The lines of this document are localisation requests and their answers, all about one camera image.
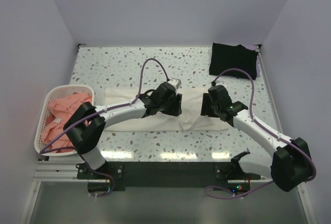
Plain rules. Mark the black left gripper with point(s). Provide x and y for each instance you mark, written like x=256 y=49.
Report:
x=175 y=109

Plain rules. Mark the pink crumpled t-shirt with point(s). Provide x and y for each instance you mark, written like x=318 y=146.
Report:
x=61 y=110

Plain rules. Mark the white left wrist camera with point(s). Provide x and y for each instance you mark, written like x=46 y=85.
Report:
x=175 y=82

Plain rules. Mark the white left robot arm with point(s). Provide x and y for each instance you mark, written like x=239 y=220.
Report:
x=86 y=125

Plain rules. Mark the white t-shirt red print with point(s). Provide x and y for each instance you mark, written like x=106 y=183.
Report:
x=189 y=120

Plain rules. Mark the aluminium frame rail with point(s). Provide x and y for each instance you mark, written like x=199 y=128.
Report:
x=291 y=162

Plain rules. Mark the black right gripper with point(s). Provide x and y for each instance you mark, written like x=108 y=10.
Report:
x=205 y=110

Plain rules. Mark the white plastic laundry basket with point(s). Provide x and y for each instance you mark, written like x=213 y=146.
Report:
x=58 y=92

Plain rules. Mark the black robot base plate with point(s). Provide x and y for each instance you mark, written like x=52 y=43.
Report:
x=121 y=175

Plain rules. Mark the black folded t-shirt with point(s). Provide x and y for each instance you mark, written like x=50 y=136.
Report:
x=239 y=57

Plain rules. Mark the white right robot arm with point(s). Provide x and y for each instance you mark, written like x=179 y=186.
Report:
x=291 y=162

